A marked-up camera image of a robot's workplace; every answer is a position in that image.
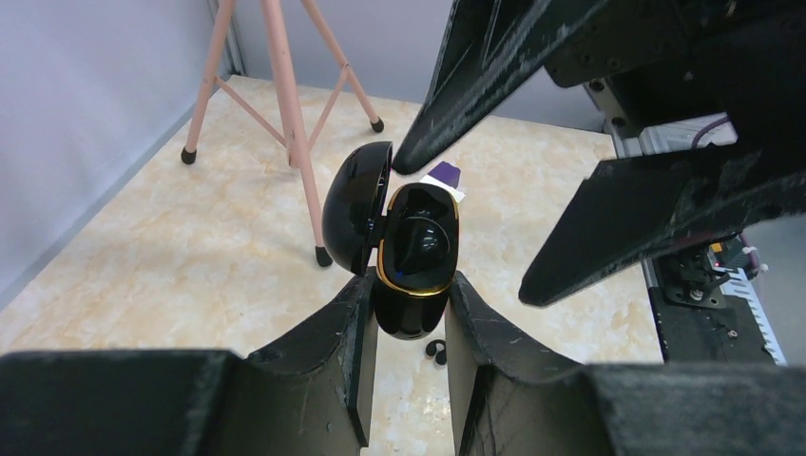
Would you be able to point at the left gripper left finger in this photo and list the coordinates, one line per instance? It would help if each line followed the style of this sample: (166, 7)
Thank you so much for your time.
(309, 392)

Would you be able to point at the pink tripod stand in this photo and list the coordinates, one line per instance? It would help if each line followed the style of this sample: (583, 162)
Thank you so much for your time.
(293, 136)

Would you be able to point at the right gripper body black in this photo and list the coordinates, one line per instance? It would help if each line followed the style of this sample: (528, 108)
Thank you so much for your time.
(647, 63)

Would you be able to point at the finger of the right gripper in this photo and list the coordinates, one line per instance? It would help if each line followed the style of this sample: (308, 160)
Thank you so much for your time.
(649, 206)
(489, 49)

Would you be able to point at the black earbud pair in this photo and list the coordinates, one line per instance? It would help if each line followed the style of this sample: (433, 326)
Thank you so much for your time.
(437, 350)

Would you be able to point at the black glossy earbud charging case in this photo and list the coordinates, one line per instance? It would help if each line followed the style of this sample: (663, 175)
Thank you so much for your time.
(407, 242)

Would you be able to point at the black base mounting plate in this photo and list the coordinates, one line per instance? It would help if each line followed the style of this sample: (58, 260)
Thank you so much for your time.
(706, 308)

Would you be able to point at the green white purple block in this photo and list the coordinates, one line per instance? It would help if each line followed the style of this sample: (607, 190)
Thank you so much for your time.
(446, 176)

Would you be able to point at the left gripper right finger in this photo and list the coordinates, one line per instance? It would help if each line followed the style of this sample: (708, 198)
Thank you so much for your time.
(512, 395)

